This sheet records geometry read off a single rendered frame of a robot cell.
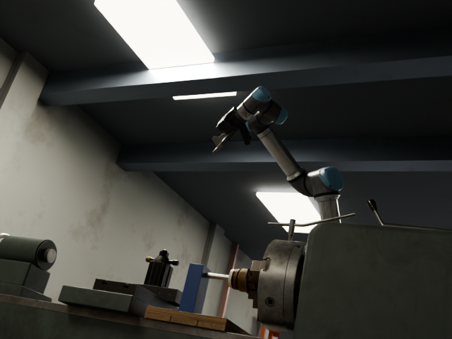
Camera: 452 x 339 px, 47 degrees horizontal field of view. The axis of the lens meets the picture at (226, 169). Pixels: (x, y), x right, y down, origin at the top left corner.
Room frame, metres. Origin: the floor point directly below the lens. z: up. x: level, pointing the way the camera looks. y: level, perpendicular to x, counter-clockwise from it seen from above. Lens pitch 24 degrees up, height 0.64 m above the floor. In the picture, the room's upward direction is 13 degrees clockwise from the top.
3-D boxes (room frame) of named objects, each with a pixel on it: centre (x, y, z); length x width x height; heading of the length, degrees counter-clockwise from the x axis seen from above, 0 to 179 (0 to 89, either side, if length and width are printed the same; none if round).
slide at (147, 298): (2.08, 0.20, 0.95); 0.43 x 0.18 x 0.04; 155
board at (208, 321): (1.95, -0.05, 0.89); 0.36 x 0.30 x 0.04; 155
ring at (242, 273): (1.90, -0.16, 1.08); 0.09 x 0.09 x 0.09; 65
